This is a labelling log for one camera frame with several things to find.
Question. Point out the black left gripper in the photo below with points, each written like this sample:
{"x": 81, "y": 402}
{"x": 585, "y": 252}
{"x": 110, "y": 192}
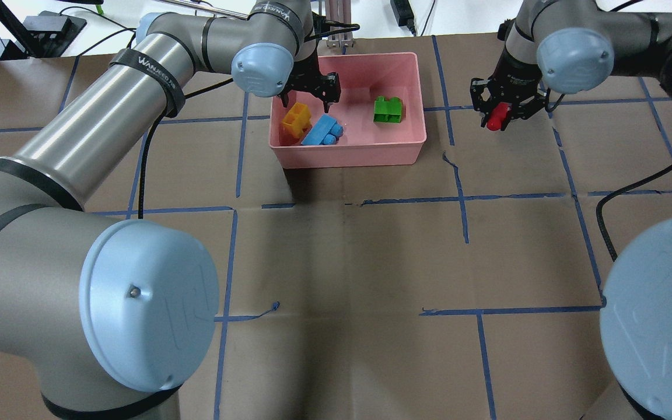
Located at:
{"x": 308, "y": 73}

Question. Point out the brown paper table cover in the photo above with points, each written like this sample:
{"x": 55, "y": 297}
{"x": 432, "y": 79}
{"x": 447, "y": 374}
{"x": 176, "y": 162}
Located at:
{"x": 464, "y": 286}

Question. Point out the metal rod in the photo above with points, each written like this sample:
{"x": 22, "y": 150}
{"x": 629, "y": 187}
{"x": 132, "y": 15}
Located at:
{"x": 203, "y": 7}

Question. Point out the aluminium frame post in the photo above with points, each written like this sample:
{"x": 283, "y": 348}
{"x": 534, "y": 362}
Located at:
{"x": 340, "y": 12}

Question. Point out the yellow toy block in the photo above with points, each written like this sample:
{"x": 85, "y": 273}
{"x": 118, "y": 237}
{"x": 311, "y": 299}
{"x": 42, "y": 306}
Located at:
{"x": 297, "y": 122}

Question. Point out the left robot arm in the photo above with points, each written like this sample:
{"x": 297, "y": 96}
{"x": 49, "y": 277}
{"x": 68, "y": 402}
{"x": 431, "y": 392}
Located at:
{"x": 115, "y": 316}

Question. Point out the pink plastic box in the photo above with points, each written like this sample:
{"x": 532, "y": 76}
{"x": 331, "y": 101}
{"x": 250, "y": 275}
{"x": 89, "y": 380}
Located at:
{"x": 363, "y": 78}

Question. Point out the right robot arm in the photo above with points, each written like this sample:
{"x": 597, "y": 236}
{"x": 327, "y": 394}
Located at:
{"x": 574, "y": 46}

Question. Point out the black power adapter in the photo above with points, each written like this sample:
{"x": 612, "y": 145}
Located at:
{"x": 404, "y": 15}

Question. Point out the blue toy block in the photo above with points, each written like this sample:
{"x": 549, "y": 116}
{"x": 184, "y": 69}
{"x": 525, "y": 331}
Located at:
{"x": 326, "y": 131}

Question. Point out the green toy block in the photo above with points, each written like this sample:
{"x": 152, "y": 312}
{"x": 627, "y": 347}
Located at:
{"x": 388, "y": 110}

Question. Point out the red toy block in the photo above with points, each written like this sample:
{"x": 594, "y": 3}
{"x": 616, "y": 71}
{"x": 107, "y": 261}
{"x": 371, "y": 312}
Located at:
{"x": 498, "y": 118}

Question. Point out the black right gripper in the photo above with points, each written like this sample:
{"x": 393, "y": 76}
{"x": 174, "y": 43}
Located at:
{"x": 514, "y": 74}

